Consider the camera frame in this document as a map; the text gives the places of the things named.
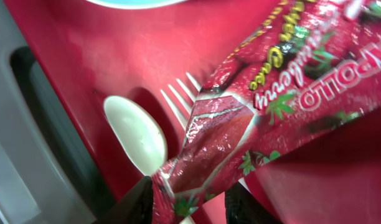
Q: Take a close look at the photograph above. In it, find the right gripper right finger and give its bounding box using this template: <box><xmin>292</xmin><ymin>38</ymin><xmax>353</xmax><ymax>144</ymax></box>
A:
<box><xmin>225</xmin><ymin>182</ymin><xmax>281</xmax><ymax>224</ymax></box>

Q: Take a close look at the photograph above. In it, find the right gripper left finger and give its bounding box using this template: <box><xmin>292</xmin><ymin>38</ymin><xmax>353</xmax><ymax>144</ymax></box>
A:
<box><xmin>93</xmin><ymin>176</ymin><xmax>153</xmax><ymax>224</ymax></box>

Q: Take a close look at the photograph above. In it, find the red snack wrapper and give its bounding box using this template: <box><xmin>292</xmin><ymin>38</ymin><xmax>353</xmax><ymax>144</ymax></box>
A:
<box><xmin>151</xmin><ymin>1</ymin><xmax>381</xmax><ymax>223</ymax></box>

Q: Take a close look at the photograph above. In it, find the grey plastic dishwasher rack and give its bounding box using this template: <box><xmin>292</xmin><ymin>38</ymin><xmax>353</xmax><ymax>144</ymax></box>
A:
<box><xmin>0</xmin><ymin>0</ymin><xmax>115</xmax><ymax>223</ymax></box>

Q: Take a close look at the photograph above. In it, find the white plastic spoon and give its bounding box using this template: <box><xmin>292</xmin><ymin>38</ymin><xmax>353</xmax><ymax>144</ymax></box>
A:
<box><xmin>103</xmin><ymin>95</ymin><xmax>167</xmax><ymax>175</ymax></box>

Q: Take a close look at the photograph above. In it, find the white plastic fork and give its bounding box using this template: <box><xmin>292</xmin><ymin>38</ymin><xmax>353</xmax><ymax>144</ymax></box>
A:
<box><xmin>160</xmin><ymin>72</ymin><xmax>202</xmax><ymax>130</ymax></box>

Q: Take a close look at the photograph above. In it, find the light blue round plate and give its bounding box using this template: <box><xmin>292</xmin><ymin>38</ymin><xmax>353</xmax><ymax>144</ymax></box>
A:
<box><xmin>87</xmin><ymin>0</ymin><xmax>187</xmax><ymax>9</ymax></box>

